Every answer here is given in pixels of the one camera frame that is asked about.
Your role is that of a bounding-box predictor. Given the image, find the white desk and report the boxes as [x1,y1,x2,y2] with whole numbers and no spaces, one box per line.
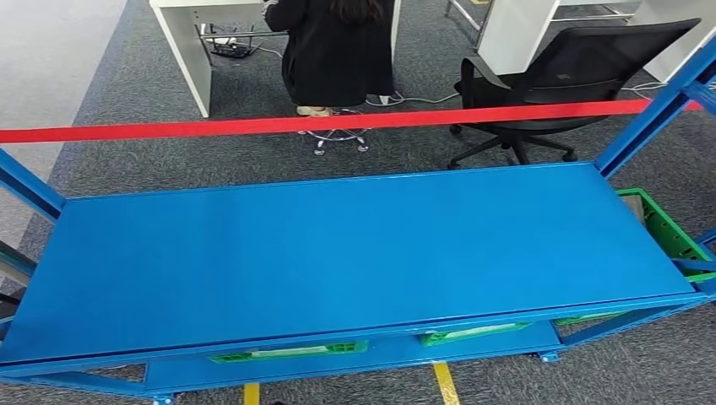
[444,0,716,85]
[148,0,403,118]

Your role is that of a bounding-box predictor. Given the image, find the chrome stool base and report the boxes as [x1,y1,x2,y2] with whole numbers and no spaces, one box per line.
[299,109,372,156]

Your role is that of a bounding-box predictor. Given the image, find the blue metal shelf rack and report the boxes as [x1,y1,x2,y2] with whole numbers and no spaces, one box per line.
[0,33,716,405]

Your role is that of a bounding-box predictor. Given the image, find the person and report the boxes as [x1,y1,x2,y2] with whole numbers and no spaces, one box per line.
[263,0,395,117]

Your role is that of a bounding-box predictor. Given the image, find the white floor cable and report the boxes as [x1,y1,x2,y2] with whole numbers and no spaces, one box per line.
[366,89,461,108]

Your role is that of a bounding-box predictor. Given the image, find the red barrier belt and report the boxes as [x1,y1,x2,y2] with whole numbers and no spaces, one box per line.
[0,99,703,145]

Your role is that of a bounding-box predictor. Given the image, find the wire cable tray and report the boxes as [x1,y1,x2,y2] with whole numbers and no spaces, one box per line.
[198,22,289,60]

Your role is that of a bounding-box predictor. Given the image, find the black office chair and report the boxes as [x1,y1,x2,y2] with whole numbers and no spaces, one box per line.
[447,18,702,170]

